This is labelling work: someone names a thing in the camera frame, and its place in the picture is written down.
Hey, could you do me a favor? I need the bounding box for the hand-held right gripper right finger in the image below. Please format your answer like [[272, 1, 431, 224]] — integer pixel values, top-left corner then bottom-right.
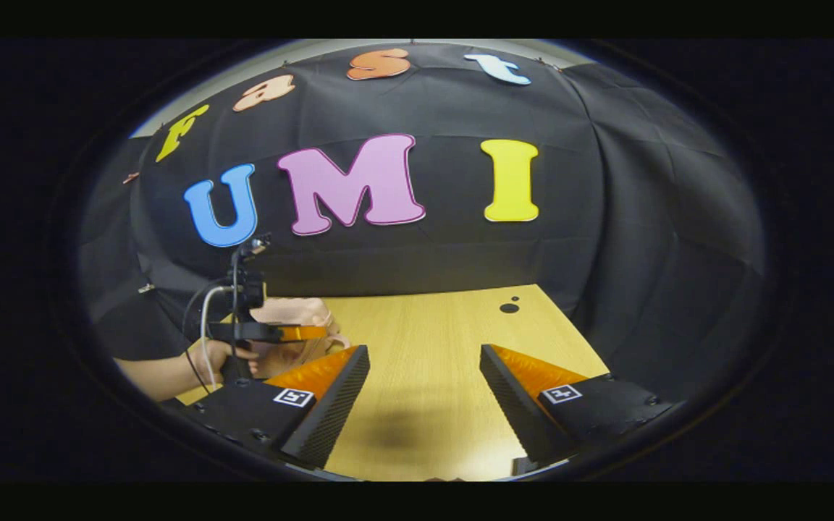
[[480, 344, 678, 467]]

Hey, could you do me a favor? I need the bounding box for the pink hard-shell suitcase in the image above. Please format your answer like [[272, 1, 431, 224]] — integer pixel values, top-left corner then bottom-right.
[[249, 297, 352, 379]]

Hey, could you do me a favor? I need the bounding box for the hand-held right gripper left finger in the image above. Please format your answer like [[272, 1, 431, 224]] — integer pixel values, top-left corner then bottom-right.
[[185, 344, 371, 470]]

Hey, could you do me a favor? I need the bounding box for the white cable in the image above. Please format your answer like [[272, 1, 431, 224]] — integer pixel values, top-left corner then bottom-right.
[[199, 284, 235, 384]]

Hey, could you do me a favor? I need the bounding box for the black backdrop cloth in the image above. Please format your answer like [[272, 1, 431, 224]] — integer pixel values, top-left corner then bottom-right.
[[77, 42, 765, 406]]

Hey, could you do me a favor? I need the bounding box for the black cable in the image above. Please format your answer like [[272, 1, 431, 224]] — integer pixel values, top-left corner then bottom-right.
[[181, 278, 233, 395]]

